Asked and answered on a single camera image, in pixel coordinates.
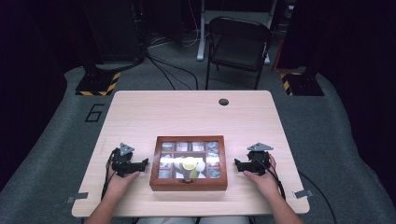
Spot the white pod yellow lid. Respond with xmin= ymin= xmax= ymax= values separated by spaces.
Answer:
xmin=182 ymin=156 xmax=198 ymax=172

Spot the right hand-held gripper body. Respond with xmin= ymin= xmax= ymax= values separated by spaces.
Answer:
xmin=247 ymin=142 xmax=275 ymax=176

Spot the brown wooden glass-lid box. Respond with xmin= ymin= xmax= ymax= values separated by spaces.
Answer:
xmin=149 ymin=135 xmax=229 ymax=192

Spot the black equipment cabinet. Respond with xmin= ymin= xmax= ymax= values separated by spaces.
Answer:
xmin=78 ymin=0 xmax=148 ymax=65

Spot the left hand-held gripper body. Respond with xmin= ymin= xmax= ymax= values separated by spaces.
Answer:
xmin=110 ymin=142 xmax=143 ymax=178

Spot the right hand-held gripper cable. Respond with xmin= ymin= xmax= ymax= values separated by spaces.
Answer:
xmin=252 ymin=154 xmax=338 ymax=224

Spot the person's left hand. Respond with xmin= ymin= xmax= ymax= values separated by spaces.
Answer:
xmin=106 ymin=164 xmax=141 ymax=196

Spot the white floor cable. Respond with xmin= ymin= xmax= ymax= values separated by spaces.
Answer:
xmin=148 ymin=0 xmax=202 ymax=49

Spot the left hand-held gripper cable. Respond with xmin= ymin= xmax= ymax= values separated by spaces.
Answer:
xmin=100 ymin=148 xmax=121 ymax=201

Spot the dark curtain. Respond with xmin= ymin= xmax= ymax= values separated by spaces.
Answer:
xmin=278 ymin=0 xmax=396 ymax=178
xmin=0 ymin=0 xmax=82 ymax=190

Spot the black folding chair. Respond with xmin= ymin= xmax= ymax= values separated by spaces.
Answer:
xmin=205 ymin=16 xmax=273 ymax=91

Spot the person's right hand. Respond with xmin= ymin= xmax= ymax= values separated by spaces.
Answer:
xmin=243 ymin=153 xmax=278 ymax=198

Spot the hand-held gripper cable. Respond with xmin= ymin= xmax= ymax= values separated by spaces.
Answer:
xmin=100 ymin=148 xmax=121 ymax=201
xmin=252 ymin=154 xmax=338 ymax=224

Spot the black yellow striped stand base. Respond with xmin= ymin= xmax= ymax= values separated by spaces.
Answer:
xmin=279 ymin=68 xmax=325 ymax=97
xmin=75 ymin=63 xmax=121 ymax=97

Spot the black floor cable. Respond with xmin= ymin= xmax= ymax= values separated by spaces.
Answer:
xmin=145 ymin=51 xmax=200 ymax=91

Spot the grey tape strip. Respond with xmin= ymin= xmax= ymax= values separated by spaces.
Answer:
xmin=65 ymin=191 xmax=90 ymax=204
xmin=292 ymin=189 xmax=314 ymax=200

